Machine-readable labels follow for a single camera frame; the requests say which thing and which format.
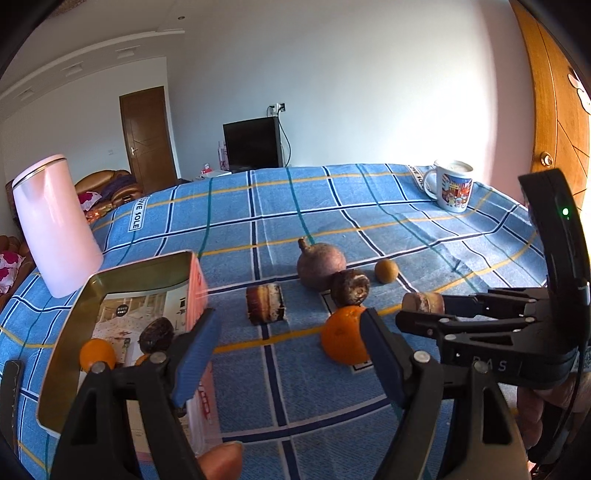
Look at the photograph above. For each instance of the blue plaid tablecloth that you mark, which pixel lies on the blue plaid tablecloth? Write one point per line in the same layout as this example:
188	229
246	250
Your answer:
286	217

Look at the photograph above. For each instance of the light wooden door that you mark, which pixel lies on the light wooden door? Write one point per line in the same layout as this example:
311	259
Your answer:
556	120

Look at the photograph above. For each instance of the white printed mug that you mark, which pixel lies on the white printed mug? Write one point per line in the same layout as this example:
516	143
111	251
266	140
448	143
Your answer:
451	184

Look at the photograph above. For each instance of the white pink cylindrical kettle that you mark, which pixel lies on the white pink cylindrical kettle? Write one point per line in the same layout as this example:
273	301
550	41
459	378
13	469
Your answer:
53	226

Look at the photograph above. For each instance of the pink floral cushion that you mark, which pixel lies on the pink floral cushion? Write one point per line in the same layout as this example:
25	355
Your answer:
10	267

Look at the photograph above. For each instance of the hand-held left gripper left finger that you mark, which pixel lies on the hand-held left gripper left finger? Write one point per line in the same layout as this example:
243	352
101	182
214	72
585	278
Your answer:
196	357

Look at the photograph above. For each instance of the dark flat object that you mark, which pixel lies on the dark flat object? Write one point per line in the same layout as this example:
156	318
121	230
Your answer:
10	404

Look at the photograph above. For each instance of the brown leather sofa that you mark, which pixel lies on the brown leather sofa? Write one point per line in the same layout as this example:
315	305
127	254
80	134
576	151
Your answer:
108	187

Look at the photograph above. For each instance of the small orange kumquat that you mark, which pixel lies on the small orange kumquat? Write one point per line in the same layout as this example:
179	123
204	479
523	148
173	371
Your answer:
386	271

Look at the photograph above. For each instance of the gold metal tin box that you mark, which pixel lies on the gold metal tin box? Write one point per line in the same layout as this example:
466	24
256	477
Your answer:
138	300

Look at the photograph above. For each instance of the purple pomegranate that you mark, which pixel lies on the purple pomegranate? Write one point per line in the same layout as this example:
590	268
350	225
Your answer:
319	265

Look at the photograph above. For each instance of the small round cake piece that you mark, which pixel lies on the small round cake piece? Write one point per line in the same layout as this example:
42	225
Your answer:
421	302

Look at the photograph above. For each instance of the black television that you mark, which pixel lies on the black television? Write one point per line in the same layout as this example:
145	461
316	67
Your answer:
253	144

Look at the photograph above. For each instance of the person's right hand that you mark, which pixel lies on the person's right hand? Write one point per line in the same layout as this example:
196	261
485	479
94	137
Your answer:
530	415

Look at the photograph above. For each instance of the layered cake slice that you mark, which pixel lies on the layered cake slice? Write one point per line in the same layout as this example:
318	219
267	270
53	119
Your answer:
267	302

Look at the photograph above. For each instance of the dark brown door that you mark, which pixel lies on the dark brown door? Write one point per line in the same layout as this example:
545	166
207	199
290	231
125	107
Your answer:
147	138

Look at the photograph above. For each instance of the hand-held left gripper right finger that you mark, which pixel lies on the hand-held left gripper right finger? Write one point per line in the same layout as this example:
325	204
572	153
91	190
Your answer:
381	353

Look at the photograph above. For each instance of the small orange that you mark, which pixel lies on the small orange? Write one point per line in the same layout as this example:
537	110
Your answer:
96	354

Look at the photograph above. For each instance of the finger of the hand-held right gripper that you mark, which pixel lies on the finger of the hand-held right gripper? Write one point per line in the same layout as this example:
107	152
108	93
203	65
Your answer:
461	305
429	325

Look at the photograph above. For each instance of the dark passion fruit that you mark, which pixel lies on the dark passion fruit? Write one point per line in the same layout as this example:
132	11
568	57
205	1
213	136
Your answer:
156	333

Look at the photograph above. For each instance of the white red box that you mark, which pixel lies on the white red box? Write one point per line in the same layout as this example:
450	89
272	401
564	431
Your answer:
211	172

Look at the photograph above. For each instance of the dark brown round fruit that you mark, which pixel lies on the dark brown round fruit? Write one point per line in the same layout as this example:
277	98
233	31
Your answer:
350	287

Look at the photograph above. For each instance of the large orange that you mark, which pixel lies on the large orange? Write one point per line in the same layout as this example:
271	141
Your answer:
342	336

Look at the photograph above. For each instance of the person's left hand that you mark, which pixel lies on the person's left hand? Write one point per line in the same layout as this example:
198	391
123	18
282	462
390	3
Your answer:
224	461

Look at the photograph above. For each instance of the white door sticker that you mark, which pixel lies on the white door sticker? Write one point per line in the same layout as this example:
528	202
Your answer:
581	88

